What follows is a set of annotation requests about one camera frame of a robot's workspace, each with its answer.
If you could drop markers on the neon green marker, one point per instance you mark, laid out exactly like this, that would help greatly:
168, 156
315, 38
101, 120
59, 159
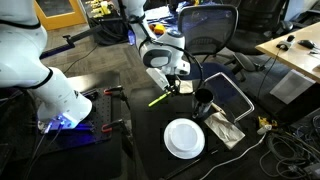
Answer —
159, 99

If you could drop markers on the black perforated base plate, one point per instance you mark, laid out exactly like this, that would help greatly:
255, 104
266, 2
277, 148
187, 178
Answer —
93, 126

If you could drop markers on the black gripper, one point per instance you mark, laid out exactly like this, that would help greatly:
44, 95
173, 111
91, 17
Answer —
174, 81

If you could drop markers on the white cabinet box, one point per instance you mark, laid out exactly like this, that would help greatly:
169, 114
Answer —
291, 86

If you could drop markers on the white power adapter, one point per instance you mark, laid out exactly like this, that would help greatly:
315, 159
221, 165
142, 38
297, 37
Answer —
264, 129

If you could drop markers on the black cart yellow parts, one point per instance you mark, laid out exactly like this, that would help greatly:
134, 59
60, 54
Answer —
106, 23

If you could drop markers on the black patterned cup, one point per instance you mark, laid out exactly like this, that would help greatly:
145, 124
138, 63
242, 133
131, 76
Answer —
202, 101

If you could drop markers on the light grey wrist camera box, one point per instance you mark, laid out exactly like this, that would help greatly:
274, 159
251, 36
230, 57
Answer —
156, 78

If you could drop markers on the white round plate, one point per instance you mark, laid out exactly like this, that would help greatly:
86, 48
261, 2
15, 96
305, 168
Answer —
184, 138

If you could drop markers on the black office chair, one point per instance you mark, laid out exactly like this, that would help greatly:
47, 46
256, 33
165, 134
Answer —
256, 26

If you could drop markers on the small pale brush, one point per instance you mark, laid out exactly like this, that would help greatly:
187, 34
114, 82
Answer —
218, 108

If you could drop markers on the flat beige paper napkin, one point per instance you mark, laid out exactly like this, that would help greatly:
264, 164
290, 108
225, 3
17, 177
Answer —
186, 87

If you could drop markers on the black computer mouse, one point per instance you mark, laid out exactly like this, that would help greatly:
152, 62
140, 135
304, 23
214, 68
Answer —
306, 43

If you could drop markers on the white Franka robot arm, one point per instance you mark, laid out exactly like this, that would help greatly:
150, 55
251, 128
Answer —
20, 50

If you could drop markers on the orange yellow tool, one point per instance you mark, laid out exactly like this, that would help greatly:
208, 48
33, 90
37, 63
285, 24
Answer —
159, 29

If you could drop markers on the small yellow object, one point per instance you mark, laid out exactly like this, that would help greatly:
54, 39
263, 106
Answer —
266, 121

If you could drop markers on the chrome tube frame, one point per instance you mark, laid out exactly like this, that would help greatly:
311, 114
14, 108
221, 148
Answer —
240, 92

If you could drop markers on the light wooden desk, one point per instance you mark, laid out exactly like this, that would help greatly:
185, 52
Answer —
293, 55

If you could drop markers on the black bar stand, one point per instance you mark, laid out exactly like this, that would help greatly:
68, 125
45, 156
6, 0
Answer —
66, 40

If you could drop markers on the grey black desk device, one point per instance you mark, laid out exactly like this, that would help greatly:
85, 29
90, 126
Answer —
285, 43

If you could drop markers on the crumpled beige cloth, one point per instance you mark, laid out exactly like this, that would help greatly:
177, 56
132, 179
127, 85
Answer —
225, 130

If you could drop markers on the orange framed panel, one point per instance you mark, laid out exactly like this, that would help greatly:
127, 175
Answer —
60, 20

